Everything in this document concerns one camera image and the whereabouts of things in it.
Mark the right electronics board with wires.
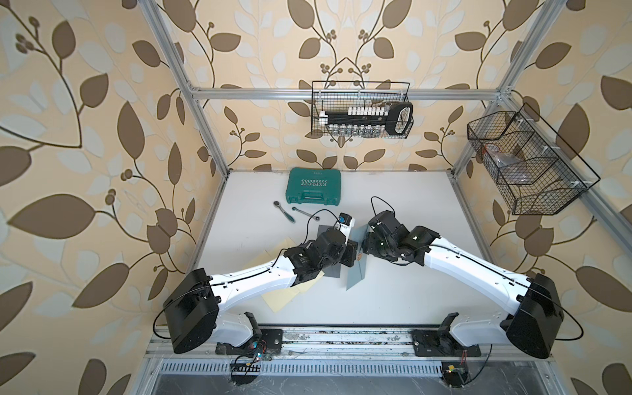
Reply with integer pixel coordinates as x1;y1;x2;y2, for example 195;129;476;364
441;355;470;388

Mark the black socket set holder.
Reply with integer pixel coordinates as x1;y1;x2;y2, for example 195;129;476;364
315;102;414;138

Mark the ratchet wrench green handle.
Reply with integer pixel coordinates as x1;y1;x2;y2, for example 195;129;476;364
273;201;296;223

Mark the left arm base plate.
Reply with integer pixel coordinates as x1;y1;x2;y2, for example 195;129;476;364
212;312;283;356

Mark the electronics board with wires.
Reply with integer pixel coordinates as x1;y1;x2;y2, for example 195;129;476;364
441;355;470;388
230;342;267;386

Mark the clear plastic bag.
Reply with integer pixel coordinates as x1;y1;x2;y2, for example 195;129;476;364
484;144;530;184

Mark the black wire basket right wall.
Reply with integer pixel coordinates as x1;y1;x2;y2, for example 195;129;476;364
467;103;601;216

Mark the black wire basket wall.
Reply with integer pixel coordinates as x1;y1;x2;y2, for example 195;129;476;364
310;80;414;140
467;103;601;216

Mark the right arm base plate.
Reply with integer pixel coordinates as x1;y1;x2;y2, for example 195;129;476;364
411;313;482;358

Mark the yellow envelope red seal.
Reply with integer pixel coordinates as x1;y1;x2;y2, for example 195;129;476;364
244;251;301;313

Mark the dark grey envelope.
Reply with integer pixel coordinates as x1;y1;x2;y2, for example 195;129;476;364
312;225;346;278

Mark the silver combination wrench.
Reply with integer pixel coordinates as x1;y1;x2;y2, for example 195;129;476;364
291;207;320;222

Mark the aluminium rail front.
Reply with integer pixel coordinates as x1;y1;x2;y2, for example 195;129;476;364
144;324;554;361

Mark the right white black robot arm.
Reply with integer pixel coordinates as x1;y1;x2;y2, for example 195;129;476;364
362;210;565;359

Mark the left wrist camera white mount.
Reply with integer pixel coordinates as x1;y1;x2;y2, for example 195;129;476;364
338;212;355;243

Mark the green tool case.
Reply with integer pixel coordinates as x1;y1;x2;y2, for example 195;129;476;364
286;168;342;206

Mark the black wire basket back wall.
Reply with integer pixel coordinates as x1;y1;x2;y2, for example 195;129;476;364
310;80;414;140

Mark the light blue envelope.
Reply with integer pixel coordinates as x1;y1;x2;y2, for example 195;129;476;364
347;224;369;291

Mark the left electronics board with wires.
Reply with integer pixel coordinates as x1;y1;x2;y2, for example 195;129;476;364
230;342;267;386

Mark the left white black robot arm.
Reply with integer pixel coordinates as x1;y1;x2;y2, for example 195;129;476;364
161;224;357;354

